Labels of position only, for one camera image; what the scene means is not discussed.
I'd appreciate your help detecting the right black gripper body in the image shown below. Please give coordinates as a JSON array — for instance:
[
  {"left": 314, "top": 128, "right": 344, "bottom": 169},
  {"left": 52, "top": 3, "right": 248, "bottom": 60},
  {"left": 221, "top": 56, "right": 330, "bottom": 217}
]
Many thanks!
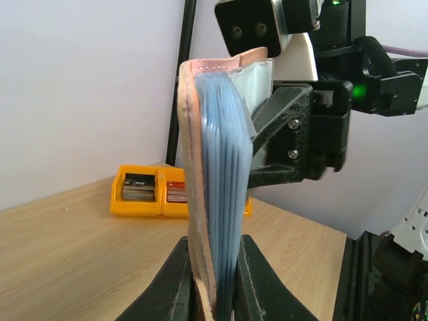
[{"left": 248, "top": 80, "right": 353, "bottom": 189}]

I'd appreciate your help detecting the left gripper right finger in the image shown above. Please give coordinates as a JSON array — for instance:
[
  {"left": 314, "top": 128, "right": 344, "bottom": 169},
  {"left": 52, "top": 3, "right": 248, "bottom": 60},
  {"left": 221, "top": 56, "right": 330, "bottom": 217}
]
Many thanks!
[{"left": 234, "top": 235, "right": 317, "bottom": 321}]

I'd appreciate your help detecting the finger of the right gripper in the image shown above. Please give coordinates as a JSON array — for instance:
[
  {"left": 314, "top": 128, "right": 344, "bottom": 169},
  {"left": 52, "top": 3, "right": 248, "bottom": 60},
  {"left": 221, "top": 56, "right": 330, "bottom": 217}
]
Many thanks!
[{"left": 252, "top": 85, "right": 310, "bottom": 147}]

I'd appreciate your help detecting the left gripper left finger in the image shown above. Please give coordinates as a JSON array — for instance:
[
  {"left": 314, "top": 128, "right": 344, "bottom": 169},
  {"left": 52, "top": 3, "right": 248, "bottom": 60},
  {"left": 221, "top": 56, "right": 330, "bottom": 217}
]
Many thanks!
[{"left": 116, "top": 237, "right": 193, "bottom": 321}]

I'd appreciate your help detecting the pink leather card holder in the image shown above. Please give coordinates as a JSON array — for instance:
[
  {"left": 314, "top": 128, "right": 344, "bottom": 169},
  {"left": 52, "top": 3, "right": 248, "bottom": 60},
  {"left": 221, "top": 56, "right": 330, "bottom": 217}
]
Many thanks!
[{"left": 177, "top": 47, "right": 273, "bottom": 320}]

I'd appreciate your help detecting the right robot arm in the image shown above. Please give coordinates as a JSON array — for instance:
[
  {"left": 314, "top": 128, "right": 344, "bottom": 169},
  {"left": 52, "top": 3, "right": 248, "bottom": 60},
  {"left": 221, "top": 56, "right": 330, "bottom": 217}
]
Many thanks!
[{"left": 255, "top": 111, "right": 427, "bottom": 237}]

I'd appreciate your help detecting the red card stack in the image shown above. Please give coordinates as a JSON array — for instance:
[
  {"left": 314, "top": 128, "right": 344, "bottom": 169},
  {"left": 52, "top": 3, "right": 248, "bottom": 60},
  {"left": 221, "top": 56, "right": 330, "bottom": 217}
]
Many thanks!
[{"left": 167, "top": 181, "right": 187, "bottom": 203}]

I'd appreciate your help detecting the yellow bin with black cards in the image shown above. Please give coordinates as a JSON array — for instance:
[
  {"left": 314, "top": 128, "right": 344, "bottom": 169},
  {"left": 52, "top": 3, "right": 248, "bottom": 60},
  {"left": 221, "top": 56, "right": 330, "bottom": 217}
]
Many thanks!
[{"left": 110, "top": 165, "right": 162, "bottom": 217}]

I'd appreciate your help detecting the black card stack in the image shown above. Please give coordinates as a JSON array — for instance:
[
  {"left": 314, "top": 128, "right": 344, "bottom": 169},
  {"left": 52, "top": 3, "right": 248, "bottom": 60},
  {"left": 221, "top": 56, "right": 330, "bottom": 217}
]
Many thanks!
[{"left": 122, "top": 173, "right": 156, "bottom": 202}]

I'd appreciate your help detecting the yellow bin with red cards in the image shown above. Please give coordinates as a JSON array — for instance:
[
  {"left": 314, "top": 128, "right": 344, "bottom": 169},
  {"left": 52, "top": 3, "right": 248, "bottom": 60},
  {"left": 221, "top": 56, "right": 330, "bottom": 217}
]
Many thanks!
[{"left": 158, "top": 167, "right": 189, "bottom": 217}]

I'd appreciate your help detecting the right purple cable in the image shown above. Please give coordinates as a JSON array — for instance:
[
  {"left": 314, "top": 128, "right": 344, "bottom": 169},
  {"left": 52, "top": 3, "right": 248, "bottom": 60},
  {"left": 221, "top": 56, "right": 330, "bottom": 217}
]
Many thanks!
[{"left": 381, "top": 44, "right": 428, "bottom": 58}]

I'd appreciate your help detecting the left black frame post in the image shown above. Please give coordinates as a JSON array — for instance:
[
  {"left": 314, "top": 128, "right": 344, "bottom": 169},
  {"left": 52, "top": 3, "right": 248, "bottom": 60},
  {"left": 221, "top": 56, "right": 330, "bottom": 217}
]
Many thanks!
[{"left": 165, "top": 0, "right": 198, "bottom": 167}]

